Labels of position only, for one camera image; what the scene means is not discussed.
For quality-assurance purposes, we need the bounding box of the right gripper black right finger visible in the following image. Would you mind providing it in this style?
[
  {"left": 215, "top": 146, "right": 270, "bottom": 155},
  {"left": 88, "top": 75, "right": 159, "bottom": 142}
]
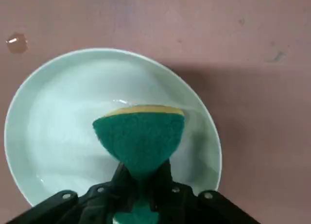
[{"left": 143, "top": 157, "right": 262, "bottom": 224}]

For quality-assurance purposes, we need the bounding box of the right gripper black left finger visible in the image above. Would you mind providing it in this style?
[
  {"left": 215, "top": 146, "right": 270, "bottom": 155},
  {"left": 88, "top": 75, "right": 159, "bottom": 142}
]
[{"left": 3, "top": 158, "right": 143, "bottom": 224}]

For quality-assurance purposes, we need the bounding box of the pale green round plate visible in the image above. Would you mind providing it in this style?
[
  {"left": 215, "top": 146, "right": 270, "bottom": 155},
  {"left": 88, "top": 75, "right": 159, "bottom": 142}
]
[{"left": 4, "top": 48, "right": 223, "bottom": 209}]

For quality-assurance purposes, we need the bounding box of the small clear liquid drop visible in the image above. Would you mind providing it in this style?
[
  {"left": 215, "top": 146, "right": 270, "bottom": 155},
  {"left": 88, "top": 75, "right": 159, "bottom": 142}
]
[{"left": 6, "top": 32, "right": 29, "bottom": 54}]

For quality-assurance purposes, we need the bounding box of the green and yellow sponge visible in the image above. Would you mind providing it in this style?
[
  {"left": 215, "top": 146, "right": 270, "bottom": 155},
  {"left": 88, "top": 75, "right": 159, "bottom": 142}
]
[{"left": 91, "top": 104, "right": 185, "bottom": 224}]

